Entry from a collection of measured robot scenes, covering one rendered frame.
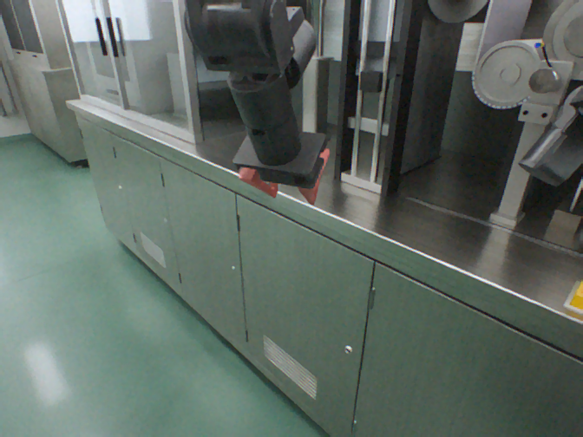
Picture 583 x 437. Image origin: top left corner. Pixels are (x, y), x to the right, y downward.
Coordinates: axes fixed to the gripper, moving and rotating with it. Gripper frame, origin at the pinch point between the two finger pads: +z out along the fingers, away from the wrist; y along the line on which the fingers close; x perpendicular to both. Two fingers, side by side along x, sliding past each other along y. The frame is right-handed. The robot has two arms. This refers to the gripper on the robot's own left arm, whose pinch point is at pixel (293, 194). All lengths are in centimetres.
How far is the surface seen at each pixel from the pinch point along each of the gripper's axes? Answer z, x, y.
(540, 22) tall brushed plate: 18, -77, -35
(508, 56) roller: 8, -46, -27
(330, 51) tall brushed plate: 39, -94, 28
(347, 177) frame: 32.2, -30.2, 3.1
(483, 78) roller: 12, -45, -23
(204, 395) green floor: 104, 28, 49
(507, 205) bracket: 28, -26, -33
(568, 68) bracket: 5, -39, -35
